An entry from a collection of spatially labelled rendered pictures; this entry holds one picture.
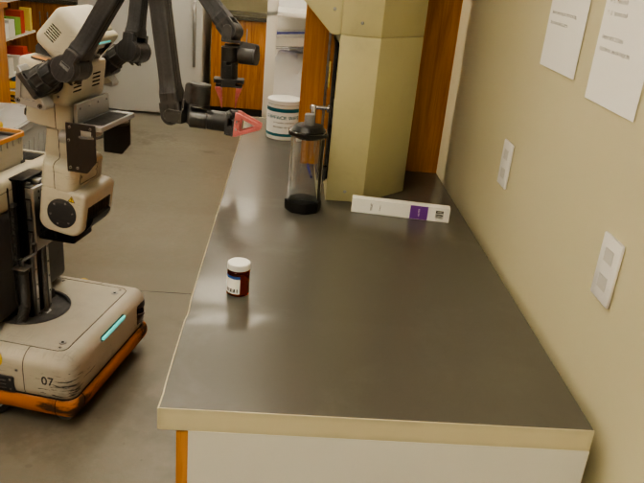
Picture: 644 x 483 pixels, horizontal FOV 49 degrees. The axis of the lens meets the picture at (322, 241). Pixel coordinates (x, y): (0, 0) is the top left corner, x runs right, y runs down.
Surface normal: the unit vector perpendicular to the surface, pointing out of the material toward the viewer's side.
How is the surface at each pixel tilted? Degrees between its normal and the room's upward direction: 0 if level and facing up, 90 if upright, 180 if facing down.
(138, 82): 90
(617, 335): 90
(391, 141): 90
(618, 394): 90
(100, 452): 0
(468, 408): 1
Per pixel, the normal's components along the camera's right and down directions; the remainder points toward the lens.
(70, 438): 0.09, -0.92
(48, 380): -0.18, 0.36
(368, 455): 0.04, 0.39
